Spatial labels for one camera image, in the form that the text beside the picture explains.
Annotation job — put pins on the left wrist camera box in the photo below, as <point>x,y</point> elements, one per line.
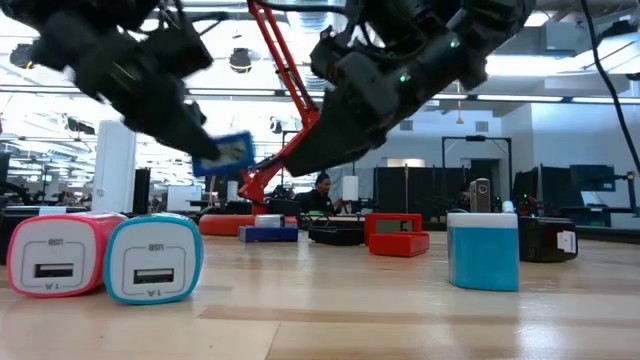
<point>177,50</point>

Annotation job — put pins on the white building column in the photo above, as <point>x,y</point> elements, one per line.
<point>114,170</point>

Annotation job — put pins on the white panel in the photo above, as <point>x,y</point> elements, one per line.
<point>184,198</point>

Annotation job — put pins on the blue digital timer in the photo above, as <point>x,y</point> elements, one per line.
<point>227,152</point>

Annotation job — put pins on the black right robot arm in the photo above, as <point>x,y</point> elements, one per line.
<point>480,25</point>

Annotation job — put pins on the small silver white device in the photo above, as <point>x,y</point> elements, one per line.
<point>269,220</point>

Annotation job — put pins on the grey rounded device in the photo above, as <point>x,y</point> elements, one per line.
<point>480,196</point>

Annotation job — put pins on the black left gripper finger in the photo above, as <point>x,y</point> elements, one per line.
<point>185,135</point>

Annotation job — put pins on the black monitor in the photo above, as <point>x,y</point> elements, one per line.
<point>220,190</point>

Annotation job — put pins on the pink USB charger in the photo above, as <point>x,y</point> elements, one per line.
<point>55,260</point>

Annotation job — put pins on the person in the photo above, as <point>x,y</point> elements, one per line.
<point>316,200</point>
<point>462,197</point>

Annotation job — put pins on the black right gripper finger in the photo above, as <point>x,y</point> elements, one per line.
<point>330,145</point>

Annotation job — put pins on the black partition wall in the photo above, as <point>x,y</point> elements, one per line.
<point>420,192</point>

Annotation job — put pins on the blue white USB charger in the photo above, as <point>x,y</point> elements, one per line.
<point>482,260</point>

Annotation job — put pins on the tall black speaker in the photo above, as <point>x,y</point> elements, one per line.
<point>141,192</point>

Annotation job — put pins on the dark workstation equipment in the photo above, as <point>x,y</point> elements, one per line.
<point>592,179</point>

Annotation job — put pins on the black aluminium table frame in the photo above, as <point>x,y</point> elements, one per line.
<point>610,234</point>

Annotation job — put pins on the blue rectangular box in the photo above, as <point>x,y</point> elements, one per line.
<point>267,234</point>

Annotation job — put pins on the black metal gantry frame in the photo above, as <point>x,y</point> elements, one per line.
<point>475,138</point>

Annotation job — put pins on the black ceiling dome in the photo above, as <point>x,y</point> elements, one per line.
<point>240,61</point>
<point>20,56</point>

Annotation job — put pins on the red desk lamp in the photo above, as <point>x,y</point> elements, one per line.
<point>222,225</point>

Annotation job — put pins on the teal USB charger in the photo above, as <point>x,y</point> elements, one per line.
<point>152,265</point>

